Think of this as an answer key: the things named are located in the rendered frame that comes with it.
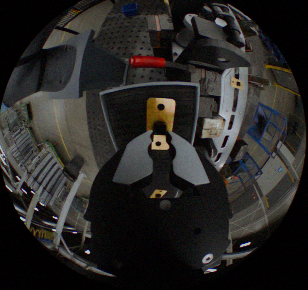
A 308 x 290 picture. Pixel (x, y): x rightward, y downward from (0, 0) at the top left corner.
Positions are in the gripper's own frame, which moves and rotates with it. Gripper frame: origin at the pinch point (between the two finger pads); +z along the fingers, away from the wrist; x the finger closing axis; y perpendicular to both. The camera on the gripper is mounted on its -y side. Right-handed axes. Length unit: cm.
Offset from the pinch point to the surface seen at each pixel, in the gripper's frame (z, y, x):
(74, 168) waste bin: 73, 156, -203
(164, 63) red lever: 4.6, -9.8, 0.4
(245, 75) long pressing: 17.9, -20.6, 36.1
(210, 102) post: 8.1, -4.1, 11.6
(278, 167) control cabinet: -1, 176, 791
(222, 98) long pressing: 17.5, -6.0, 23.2
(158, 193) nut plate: 1.6, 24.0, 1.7
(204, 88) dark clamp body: 10.1, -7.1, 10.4
